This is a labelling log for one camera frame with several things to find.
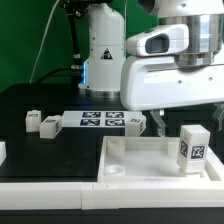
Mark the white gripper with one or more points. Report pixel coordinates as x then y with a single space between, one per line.
157 83

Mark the white square tabletop part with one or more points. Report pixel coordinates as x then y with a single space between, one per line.
138 159

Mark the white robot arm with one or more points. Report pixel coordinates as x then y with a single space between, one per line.
179 62

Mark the white plate with tags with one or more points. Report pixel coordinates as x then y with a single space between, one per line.
98 119

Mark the white left fence block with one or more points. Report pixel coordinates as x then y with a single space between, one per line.
2 152

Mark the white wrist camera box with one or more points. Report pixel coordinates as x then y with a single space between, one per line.
160 40

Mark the white front fence rail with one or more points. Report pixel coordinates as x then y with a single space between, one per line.
89 196

